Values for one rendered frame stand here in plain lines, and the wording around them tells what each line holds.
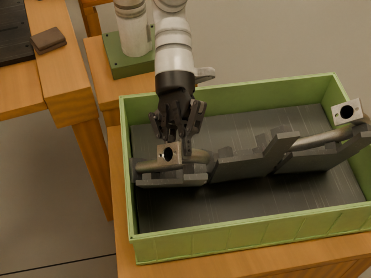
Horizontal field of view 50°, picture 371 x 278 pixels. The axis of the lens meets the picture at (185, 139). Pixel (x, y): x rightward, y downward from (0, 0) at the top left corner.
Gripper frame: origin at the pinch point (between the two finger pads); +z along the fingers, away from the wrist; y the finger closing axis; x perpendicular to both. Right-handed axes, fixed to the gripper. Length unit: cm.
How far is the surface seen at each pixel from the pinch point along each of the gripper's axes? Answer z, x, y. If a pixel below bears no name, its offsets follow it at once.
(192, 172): 4.2, 2.7, 1.0
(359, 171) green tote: 4, 55, 12
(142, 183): 5.2, 3.0, -13.7
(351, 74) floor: -64, 196, -36
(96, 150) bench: -10, 30, -70
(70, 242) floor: 27, 47, -118
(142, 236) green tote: 16.4, 3.8, -15.3
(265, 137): -4.4, 26.5, 2.4
